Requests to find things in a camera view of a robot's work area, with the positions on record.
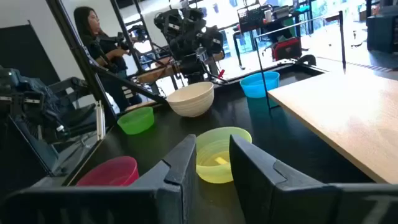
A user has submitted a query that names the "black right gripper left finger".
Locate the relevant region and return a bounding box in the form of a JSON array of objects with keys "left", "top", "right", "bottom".
[{"left": 0, "top": 134, "right": 197, "bottom": 224}]

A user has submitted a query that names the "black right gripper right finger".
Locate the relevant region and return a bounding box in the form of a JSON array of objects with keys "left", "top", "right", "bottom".
[{"left": 229, "top": 134, "right": 398, "bottom": 224}]

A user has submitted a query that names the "pink translucent plastic bowl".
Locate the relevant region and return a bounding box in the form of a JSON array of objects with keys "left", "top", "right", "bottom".
[{"left": 75, "top": 156, "right": 140, "bottom": 187}]

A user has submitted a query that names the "yellow translucent plastic bowl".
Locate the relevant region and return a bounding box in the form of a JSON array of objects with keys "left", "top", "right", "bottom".
[{"left": 195, "top": 126, "right": 252, "bottom": 184}]

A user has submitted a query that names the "cream ribbed bowl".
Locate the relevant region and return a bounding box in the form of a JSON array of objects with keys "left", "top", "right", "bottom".
[{"left": 166, "top": 81, "right": 215, "bottom": 118}]

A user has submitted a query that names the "blue plastic plate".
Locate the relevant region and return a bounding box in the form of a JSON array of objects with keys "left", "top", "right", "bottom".
[{"left": 239, "top": 71, "right": 280, "bottom": 99}]

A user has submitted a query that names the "black table mat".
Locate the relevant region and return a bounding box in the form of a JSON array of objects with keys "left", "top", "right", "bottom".
[{"left": 62, "top": 62, "right": 374, "bottom": 224}]

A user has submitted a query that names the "person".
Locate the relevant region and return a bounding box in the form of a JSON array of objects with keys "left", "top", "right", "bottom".
[{"left": 73, "top": 6, "right": 143, "bottom": 111}]

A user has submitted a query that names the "light wooden board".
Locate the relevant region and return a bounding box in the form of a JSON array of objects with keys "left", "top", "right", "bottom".
[{"left": 254, "top": 11, "right": 398, "bottom": 185}]

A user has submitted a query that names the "red bag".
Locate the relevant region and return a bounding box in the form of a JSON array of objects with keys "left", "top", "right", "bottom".
[{"left": 271, "top": 37, "right": 303, "bottom": 62}]

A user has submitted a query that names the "black office chair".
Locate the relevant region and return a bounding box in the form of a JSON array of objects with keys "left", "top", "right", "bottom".
[{"left": 48, "top": 77, "right": 97, "bottom": 138}]

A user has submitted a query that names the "blue denim jacket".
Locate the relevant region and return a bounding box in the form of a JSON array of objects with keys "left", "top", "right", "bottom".
[{"left": 0, "top": 65, "right": 77, "bottom": 125}]

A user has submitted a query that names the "black partition panel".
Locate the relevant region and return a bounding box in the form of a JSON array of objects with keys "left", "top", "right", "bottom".
[{"left": 0, "top": 21, "right": 62, "bottom": 86}]

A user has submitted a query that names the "black equipment case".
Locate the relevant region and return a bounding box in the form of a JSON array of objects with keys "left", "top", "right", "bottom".
[{"left": 366, "top": 14, "right": 398, "bottom": 54}]

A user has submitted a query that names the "black wire basket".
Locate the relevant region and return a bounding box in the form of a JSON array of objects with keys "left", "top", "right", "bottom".
[{"left": 236, "top": 3, "right": 265, "bottom": 34}]

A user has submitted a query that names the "silver aluminium bracket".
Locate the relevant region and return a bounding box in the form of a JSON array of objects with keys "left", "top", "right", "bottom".
[{"left": 95, "top": 100, "right": 106, "bottom": 141}]

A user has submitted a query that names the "black aluminium rig frame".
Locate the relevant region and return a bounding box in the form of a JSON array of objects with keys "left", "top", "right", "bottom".
[{"left": 45, "top": 0, "right": 169, "bottom": 125}]

